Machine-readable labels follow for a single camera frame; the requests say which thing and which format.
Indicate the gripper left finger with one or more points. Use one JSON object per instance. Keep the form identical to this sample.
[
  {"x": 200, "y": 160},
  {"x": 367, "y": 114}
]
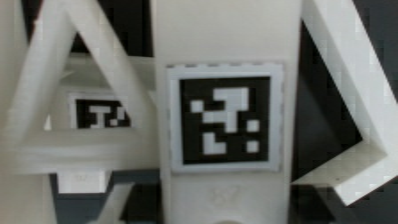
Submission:
[{"x": 113, "y": 205}]

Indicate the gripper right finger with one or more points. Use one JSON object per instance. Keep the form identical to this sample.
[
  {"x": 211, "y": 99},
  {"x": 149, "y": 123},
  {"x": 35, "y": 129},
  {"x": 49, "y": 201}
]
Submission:
[{"x": 339, "y": 210}]

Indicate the white chair back frame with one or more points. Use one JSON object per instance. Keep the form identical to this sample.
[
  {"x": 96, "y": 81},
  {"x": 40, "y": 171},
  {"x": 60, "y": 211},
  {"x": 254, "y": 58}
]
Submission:
[{"x": 46, "y": 65}]

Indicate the white chair seat block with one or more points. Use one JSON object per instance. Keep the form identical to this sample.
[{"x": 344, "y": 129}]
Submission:
[{"x": 355, "y": 100}]

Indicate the white chair leg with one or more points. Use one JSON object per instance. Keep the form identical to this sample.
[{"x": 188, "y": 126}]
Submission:
[
  {"x": 88, "y": 110},
  {"x": 83, "y": 182}
]

